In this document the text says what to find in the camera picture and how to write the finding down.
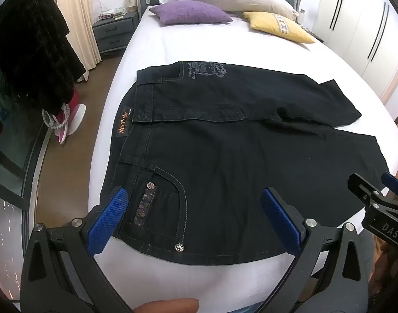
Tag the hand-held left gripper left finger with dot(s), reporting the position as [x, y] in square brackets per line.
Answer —
[109, 221]

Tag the pink white plastic object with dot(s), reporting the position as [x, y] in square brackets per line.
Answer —
[70, 114]

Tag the purple pillow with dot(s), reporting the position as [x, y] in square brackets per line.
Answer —
[189, 12]

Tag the white wardrobe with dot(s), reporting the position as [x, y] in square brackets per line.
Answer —
[359, 32]

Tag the grey nightstand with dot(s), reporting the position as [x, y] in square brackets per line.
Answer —
[114, 34]

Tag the black denim pants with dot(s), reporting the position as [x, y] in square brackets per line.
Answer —
[225, 156]

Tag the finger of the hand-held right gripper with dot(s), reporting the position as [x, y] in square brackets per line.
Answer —
[365, 190]
[395, 186]

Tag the clutter of small items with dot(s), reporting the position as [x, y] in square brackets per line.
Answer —
[112, 13]

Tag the black hanging garment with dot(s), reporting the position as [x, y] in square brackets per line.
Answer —
[32, 45]

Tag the person's left hand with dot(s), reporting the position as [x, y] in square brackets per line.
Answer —
[179, 305]

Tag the person's right forearm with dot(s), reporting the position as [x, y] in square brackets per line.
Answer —
[390, 277]

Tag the beige curtain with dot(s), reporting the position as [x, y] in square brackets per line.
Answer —
[78, 13]

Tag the glass sliding door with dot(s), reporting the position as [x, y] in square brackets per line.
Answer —
[9, 176]

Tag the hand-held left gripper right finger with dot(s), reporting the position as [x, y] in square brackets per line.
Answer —
[280, 221]

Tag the white bed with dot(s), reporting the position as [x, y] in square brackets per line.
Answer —
[186, 49]

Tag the yellow pillow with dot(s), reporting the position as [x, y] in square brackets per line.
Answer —
[277, 27]

